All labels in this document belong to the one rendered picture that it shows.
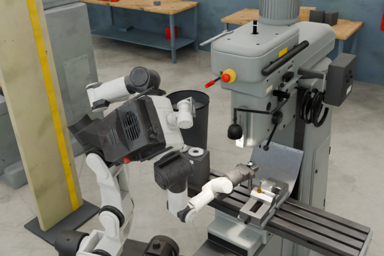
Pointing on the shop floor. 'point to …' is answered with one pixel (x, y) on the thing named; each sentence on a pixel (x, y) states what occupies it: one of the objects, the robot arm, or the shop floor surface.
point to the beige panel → (38, 108)
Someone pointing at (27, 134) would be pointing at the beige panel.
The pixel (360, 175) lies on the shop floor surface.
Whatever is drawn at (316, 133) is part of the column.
